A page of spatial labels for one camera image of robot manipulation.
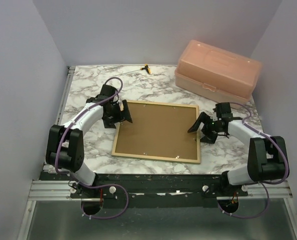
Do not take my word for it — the yellow black hex key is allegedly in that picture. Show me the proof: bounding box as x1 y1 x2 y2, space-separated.
114 64 151 77

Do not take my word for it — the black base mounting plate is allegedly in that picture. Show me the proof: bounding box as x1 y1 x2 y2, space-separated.
69 172 254 210

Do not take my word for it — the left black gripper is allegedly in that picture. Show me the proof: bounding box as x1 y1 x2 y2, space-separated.
104 100 133 129

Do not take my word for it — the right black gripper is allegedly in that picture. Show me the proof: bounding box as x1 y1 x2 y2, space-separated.
188 112 223 145

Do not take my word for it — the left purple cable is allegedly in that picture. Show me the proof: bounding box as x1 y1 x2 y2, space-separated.
55 77 131 221

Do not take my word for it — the aluminium rail left side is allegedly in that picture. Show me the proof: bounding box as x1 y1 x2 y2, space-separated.
43 65 76 171

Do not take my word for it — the purple cable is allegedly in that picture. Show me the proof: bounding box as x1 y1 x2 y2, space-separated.
217 101 289 219
55 77 131 221

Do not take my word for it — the pink translucent plastic box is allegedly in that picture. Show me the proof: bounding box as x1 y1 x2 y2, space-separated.
174 40 263 105

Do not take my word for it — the wooden picture frame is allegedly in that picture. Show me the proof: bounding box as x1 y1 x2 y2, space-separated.
110 99 201 165

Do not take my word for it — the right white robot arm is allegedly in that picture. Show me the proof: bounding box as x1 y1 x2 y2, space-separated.
188 102 290 196

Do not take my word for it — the brown frame backing board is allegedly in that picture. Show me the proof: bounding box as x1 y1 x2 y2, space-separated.
114 102 198 160

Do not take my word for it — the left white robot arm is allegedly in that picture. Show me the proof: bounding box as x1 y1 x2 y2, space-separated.
45 83 133 198

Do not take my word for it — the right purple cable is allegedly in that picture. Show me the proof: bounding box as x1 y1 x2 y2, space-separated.
217 101 289 219

